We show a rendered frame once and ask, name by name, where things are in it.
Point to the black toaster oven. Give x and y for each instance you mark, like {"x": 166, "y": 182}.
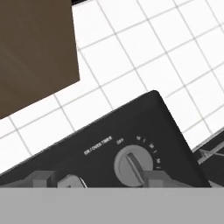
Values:
{"x": 140, "y": 122}

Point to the brown wooden cupboard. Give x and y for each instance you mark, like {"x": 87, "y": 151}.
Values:
{"x": 35, "y": 52}

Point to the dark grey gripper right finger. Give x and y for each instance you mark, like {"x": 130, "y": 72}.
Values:
{"x": 159, "y": 180}

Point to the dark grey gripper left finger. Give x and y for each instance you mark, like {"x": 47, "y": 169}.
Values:
{"x": 40, "y": 179}

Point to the grey timer knob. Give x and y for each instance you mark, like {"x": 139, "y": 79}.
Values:
{"x": 128, "y": 166}

